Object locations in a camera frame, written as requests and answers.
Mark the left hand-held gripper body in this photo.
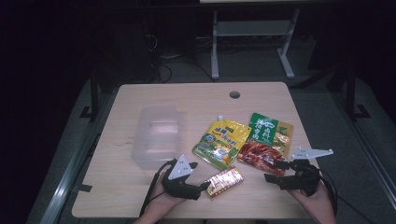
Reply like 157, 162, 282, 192
161, 154, 203, 201

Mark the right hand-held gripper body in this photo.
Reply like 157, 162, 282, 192
277, 147, 334, 197

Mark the small gold box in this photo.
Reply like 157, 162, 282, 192
205, 165, 245, 200

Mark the green meat-print pouch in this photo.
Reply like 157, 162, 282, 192
236, 112, 294, 177

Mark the yellow spouted pouch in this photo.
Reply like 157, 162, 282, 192
191, 115, 252, 172

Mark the clear plastic container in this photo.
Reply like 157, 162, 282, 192
131, 105, 183, 171

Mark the person's left hand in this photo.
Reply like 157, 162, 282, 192
145, 181, 189, 219

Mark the person's right hand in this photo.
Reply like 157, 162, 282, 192
289, 186, 334, 217

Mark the black metal stand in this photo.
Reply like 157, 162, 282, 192
79, 66, 101, 123
344, 60, 372, 122

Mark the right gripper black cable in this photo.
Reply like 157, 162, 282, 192
318, 167, 379, 224

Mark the aluminium rail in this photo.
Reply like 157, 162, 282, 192
38, 92, 118, 224
331, 91, 396, 203

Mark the tangle of floor cables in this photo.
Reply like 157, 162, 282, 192
144, 32, 217, 84

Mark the white metal table frame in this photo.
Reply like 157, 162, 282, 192
210, 8, 302, 80

